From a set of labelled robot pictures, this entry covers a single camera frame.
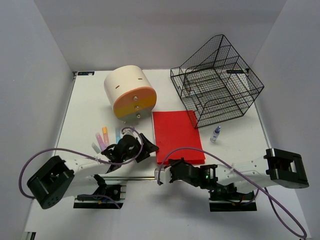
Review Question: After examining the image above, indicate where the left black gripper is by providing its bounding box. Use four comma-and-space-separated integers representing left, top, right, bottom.
122, 133, 159, 163

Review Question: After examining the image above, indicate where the red paper folder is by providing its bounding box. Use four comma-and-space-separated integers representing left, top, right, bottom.
152, 110, 202, 164

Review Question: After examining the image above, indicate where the cream round drawer box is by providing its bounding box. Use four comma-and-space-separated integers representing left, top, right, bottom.
104, 65, 157, 123

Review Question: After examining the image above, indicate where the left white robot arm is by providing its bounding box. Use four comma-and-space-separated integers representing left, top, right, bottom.
27, 133, 159, 210

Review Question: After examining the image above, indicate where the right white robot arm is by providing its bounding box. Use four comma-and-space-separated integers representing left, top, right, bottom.
160, 148, 309, 200

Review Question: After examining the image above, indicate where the blue highlighter pen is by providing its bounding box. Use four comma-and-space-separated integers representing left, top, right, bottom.
115, 127, 122, 144

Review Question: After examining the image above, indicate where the pink highlighter pen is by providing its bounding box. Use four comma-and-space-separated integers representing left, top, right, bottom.
95, 132, 106, 151

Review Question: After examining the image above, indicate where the green highlighter pen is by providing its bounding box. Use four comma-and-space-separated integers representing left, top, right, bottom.
91, 142, 101, 154

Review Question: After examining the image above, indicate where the orange highlighter pen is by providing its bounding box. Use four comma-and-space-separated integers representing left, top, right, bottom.
102, 126, 110, 147

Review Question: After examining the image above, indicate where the small blue-capped glue bottle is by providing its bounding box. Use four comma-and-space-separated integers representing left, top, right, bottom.
210, 126, 221, 142

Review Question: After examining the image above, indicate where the blue label sticker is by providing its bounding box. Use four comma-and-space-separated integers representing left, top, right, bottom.
77, 71, 95, 76

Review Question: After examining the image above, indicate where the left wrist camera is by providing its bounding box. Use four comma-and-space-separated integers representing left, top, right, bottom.
121, 126, 135, 137

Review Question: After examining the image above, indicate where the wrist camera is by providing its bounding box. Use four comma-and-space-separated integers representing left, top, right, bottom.
121, 126, 135, 137
154, 166, 172, 186

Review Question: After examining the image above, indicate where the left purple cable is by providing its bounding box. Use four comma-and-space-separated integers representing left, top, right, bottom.
19, 126, 146, 200

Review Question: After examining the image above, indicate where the purple cable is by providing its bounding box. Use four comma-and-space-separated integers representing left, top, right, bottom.
19, 126, 146, 200
157, 146, 308, 240

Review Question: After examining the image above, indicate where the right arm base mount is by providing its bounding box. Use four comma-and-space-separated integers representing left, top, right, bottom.
209, 183, 258, 212

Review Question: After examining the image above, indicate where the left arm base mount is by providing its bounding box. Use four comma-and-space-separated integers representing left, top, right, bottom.
73, 174, 127, 210

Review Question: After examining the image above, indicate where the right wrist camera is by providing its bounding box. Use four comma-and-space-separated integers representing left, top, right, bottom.
154, 166, 172, 186

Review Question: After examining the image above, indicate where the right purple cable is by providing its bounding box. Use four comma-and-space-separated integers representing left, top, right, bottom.
157, 146, 308, 240

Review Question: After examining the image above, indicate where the black wire mesh organizer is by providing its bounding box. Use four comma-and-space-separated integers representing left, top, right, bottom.
170, 34, 265, 129

